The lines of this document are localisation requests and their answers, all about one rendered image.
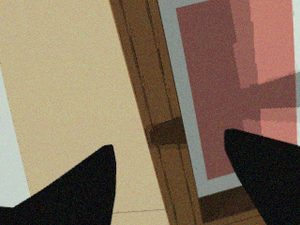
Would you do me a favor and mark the brown flat board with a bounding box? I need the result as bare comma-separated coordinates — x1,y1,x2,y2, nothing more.
0,0,170,225

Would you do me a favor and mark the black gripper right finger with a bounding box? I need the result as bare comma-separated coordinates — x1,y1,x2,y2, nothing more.
224,128,300,225

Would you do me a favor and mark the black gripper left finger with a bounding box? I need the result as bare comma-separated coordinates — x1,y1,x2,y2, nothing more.
0,144,116,225

